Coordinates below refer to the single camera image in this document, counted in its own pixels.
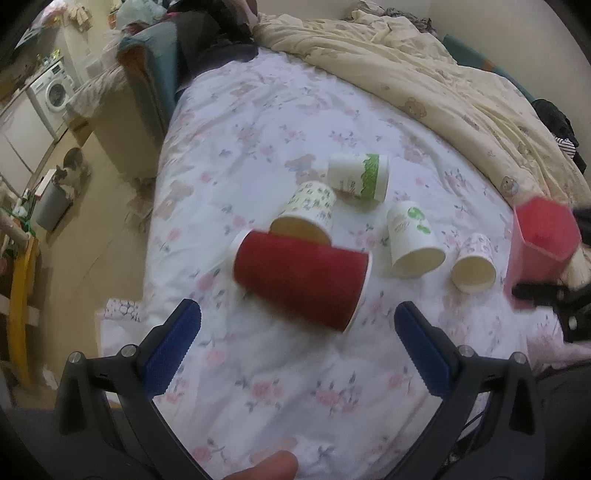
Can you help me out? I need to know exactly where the pink faceted plastic cup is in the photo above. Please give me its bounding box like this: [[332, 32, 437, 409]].
[[504, 196, 582, 309]]

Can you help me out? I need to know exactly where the pink patterned paper cup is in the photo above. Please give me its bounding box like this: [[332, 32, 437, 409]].
[[451, 233, 497, 295]]

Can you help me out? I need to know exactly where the white green-leaf paper cup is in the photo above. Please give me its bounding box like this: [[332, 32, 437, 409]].
[[387, 201, 446, 278]]

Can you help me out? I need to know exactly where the red corrugated paper cup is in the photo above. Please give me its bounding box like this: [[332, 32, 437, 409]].
[[226, 230, 373, 333]]

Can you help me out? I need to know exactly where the leopard print paper cup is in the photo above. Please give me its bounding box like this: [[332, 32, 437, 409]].
[[270, 181, 337, 245]]

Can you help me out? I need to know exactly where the green grass paper cup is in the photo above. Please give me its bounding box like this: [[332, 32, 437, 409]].
[[327, 153, 390, 203]]

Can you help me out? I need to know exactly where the left hand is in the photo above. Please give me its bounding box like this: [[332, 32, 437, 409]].
[[224, 451, 298, 480]]

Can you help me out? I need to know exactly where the floral white bed sheet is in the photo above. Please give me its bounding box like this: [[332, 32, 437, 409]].
[[98, 48, 567, 480]]

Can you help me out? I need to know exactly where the yellow wooden chair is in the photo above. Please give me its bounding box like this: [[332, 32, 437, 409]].
[[1, 237, 40, 389]]

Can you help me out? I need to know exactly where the black clothing at headboard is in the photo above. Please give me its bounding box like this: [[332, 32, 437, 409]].
[[532, 99, 586, 172]]

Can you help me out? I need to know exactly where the grey trash bin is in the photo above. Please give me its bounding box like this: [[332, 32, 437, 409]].
[[32, 183, 72, 232]]

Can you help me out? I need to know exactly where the cream bear print duvet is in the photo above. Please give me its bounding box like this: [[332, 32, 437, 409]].
[[250, 8, 591, 287]]

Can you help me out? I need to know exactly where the grey white cat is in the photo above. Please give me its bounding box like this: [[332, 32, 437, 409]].
[[53, 147, 89, 192]]

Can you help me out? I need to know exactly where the white kitchen cabinet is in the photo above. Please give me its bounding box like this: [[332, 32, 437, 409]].
[[1, 93, 54, 173]]

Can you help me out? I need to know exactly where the teal headboard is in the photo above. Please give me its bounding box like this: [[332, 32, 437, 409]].
[[443, 34, 535, 103]]

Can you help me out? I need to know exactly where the white washing machine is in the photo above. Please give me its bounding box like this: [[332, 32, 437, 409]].
[[27, 60, 75, 143]]

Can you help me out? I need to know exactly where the teal bed footboard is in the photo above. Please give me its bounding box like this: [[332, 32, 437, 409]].
[[117, 21, 186, 148]]

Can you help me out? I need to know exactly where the dark clothes pile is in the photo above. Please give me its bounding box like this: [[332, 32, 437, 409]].
[[166, 0, 259, 86]]

